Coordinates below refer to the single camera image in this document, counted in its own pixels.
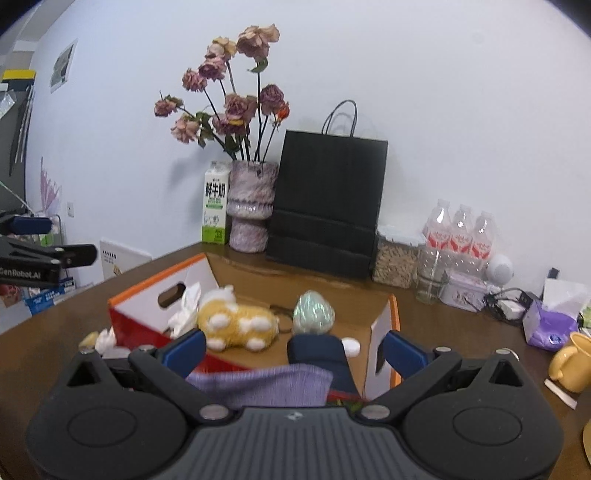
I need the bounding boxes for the white crumpled tissue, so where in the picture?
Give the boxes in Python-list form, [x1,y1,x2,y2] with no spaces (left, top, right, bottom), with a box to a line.
[167,282,201,339]

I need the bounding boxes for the white green milk carton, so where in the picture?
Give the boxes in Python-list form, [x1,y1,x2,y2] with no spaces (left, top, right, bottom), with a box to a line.
[201,161,231,245]

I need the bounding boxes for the dried rose bouquet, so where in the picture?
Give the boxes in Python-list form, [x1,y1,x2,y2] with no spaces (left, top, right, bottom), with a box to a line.
[153,24,290,164]

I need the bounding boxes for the water bottle middle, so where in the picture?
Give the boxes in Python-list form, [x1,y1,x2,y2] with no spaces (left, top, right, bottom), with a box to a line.
[449,204,474,261]

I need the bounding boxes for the purple knitted cloth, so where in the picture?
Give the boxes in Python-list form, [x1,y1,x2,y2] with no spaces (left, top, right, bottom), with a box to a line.
[186,364,334,409]

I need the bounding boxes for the orange cardboard box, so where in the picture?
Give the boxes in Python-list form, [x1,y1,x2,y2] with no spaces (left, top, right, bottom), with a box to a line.
[108,253,401,400]

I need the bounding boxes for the purple tissue box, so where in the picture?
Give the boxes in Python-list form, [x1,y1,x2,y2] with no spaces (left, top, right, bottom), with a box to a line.
[522,278,590,352]

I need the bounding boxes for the yellow mug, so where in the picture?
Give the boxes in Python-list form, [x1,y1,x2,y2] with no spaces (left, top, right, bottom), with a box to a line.
[548,332,591,394]

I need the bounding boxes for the white round cap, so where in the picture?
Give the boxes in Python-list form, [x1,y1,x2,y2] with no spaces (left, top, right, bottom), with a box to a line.
[342,337,361,358]

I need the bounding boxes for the water bottle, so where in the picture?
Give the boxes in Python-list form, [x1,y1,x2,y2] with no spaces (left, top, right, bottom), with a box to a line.
[469,211,496,267]
[449,204,474,261]
[423,199,451,254]

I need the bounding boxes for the water bottle right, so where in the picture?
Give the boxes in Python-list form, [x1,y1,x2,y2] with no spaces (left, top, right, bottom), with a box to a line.
[469,211,496,267]

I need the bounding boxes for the black paper shopping bag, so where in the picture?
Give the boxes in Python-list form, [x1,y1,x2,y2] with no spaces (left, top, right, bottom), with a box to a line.
[266,100,388,279]

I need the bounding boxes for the empty glass cup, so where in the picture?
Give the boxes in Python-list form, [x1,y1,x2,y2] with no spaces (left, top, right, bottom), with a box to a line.
[416,246,451,304]

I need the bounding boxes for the clear jar of seeds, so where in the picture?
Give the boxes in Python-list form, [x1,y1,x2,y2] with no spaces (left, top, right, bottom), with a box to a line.
[372,225,426,289]

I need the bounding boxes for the white power strip with cables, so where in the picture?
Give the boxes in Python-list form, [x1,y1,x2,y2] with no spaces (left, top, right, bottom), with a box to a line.
[483,287,540,327]

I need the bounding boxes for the water bottle left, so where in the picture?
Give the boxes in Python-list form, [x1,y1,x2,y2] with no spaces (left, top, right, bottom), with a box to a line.
[423,199,451,254]

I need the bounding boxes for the pale green mesh ball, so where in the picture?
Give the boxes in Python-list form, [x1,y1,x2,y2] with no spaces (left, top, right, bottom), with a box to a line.
[293,290,335,335]

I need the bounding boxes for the white round camera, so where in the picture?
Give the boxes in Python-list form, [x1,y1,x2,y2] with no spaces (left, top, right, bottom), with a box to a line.
[485,254,514,286]

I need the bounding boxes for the white tin box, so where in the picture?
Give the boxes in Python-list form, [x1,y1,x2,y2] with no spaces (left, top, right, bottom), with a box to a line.
[439,270,492,312]

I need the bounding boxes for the dark blue pouch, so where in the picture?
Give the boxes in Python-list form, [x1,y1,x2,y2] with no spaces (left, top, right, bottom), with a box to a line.
[287,334,359,395]

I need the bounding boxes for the yellow plush toy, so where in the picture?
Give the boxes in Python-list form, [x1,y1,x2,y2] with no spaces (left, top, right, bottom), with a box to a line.
[197,285,280,352]

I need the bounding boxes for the white board leaning on wall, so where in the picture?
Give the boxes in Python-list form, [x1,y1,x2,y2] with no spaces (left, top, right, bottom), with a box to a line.
[99,239,152,280]

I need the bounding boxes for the purple ceramic vase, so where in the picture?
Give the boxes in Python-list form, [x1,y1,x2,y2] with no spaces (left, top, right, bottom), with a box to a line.
[228,161,280,253]

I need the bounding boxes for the blue booklets on floor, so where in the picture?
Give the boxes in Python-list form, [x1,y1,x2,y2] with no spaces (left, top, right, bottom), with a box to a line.
[24,277,76,315]

